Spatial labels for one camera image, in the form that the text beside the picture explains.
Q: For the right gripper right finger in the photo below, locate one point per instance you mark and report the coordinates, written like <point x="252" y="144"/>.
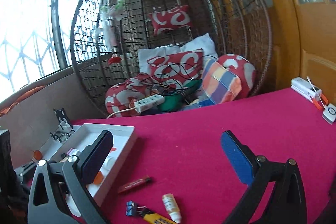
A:
<point x="287" y="202"/>

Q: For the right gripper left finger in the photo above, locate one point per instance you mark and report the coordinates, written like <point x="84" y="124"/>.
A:
<point x="46" y="200"/>

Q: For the orange tangerine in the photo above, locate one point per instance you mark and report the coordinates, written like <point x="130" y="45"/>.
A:
<point x="98" y="179"/>

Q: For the blue binder clip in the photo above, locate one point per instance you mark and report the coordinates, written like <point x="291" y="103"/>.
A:
<point x="133" y="209"/>

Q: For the red pencil lead box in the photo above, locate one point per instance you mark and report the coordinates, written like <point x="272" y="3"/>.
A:
<point x="134" y="184"/>

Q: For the small white medicine box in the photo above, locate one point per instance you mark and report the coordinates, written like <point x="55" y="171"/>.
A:
<point x="73" y="152"/>

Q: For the tangerine on white sheet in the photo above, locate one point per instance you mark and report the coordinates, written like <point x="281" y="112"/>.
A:
<point x="37" y="155"/>

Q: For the white cardboard tray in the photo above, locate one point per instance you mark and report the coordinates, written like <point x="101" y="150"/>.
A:
<point x="123" y="140"/>

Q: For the eyeglasses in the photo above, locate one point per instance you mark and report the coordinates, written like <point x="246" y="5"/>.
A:
<point x="61" y="136"/>

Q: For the black cat phone stand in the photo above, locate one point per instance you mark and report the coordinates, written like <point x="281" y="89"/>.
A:
<point x="64" y="122"/>

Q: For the orange cloth on ledge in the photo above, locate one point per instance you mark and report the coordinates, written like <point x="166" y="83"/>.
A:
<point x="26" y="95"/>

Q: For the round red white cushion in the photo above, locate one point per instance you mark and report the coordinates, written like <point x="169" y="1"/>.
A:
<point x="120" y="98"/>

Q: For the white stapler box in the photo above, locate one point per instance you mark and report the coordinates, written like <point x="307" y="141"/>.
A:
<point x="309" y="91"/>

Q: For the red table cloth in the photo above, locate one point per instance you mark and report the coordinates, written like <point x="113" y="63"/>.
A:
<point x="182" y="154"/>

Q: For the white power strip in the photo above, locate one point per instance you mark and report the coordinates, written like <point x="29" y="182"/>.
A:
<point x="143" y="105"/>

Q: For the plaid colourful cushion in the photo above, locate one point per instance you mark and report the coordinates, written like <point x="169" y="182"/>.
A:
<point x="218" y="84"/>

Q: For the red round cushion right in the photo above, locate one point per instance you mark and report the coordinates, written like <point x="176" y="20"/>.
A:
<point x="241" y="67"/>

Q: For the green cushion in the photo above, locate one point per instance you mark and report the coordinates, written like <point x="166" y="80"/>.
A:
<point x="174" y="101"/>

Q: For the white dreamcatcher ornament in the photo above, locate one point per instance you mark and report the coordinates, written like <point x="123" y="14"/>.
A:
<point x="111" y="13"/>

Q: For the wicker egg chair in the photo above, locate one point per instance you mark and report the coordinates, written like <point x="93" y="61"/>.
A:
<point x="241" y="27"/>

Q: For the small red white pillow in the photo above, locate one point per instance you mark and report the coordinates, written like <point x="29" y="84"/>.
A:
<point x="170" y="20"/>

